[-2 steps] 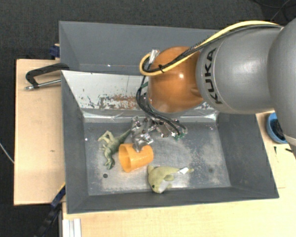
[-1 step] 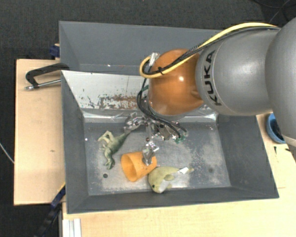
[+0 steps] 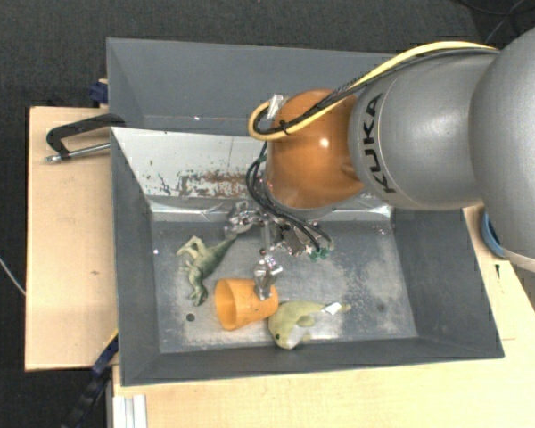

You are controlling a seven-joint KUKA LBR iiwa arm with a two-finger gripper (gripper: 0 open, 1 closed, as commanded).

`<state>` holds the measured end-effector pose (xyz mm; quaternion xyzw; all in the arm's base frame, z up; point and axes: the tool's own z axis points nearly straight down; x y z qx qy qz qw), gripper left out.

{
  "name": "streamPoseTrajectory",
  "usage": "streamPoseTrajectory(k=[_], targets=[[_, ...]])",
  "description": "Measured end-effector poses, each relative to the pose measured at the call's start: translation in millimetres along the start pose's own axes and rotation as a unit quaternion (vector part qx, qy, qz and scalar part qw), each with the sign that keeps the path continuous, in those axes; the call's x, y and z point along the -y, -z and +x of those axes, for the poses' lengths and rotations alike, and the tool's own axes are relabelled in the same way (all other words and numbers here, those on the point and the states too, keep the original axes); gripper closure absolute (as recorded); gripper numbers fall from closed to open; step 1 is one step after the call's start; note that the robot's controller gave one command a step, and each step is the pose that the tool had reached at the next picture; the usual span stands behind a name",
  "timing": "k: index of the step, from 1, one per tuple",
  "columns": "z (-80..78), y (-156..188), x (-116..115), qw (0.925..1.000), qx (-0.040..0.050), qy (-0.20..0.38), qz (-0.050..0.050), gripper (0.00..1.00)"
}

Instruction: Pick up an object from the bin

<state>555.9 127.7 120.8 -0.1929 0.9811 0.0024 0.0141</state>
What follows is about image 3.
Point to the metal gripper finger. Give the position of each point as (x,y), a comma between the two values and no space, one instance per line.
(265,279)
(241,219)

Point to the orange plastic cup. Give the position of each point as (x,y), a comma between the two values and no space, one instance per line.
(243,308)

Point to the yellow-green plush seal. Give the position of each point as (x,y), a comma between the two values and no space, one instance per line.
(290,319)

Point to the green toy dinosaur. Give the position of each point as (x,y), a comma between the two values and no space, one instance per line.
(205,261)

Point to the grey metal bin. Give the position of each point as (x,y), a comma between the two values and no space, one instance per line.
(365,279)

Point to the pale cardboard board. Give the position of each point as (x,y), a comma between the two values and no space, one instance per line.
(67,248)

